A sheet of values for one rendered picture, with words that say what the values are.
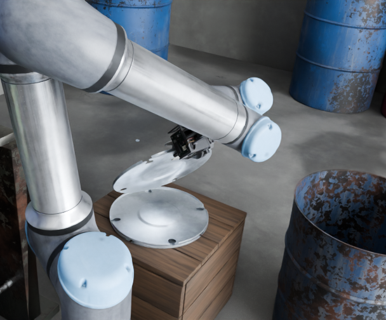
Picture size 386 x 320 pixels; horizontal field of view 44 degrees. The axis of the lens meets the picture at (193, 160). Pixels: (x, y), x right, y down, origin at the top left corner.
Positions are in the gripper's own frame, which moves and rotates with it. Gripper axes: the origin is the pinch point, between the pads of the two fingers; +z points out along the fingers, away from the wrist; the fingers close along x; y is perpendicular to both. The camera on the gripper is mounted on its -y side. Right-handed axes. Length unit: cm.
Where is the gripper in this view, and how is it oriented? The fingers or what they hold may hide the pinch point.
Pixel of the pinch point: (178, 151)
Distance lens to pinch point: 123.0
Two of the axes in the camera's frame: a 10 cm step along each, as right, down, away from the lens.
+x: 4.0, 9.1, -1.1
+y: -7.4, 2.6, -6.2
